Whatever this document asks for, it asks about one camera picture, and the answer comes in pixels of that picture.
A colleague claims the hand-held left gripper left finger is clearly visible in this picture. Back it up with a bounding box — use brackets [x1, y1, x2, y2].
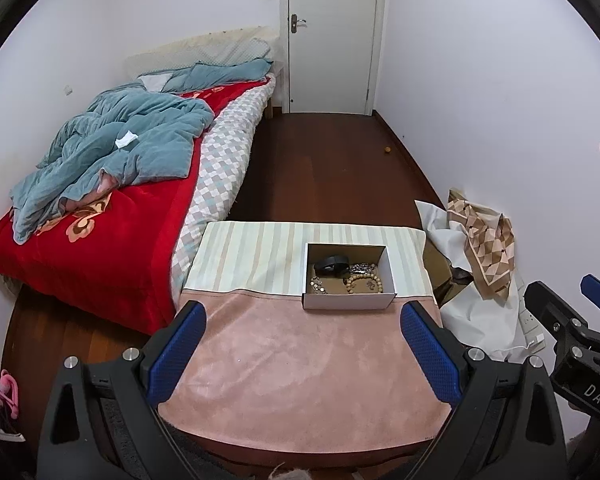
[36, 300, 207, 480]

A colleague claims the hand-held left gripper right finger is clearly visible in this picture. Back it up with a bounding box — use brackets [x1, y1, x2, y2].
[400, 301, 568, 480]

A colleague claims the white cardboard box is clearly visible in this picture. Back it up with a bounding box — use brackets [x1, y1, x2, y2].
[301, 242, 397, 311]

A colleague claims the wooden bead bracelet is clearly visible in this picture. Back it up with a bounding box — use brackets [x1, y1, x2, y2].
[342, 272, 384, 295]

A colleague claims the black smartwatch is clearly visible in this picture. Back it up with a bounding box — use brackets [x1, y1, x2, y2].
[314, 255, 350, 277]

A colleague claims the white power strip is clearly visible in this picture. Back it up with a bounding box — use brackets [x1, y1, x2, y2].
[519, 305, 547, 348]

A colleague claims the brown cardboard box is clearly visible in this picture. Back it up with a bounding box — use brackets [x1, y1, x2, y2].
[422, 240, 473, 306]

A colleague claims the brown patterned scarf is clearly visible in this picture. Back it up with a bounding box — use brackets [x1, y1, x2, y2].
[446, 188, 516, 301]

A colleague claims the pink and striped cloth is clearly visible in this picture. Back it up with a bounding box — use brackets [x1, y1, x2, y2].
[157, 220, 453, 453]

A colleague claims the bed with red blanket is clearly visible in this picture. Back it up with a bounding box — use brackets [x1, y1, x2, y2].
[0, 79, 276, 336]

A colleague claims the pink plastic hanger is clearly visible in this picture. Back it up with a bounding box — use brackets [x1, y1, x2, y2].
[0, 369, 21, 418]

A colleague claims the checked bed quilt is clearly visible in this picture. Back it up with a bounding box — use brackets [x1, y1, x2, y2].
[170, 72, 277, 311]

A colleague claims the blue quilt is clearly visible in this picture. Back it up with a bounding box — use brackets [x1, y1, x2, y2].
[10, 58, 275, 246]

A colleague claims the white folded cloth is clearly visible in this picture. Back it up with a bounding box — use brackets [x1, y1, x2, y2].
[137, 72, 178, 93]

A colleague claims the cream pillow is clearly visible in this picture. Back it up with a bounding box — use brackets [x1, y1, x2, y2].
[125, 25, 281, 81]

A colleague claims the white door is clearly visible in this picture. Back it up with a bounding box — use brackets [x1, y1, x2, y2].
[279, 0, 387, 117]

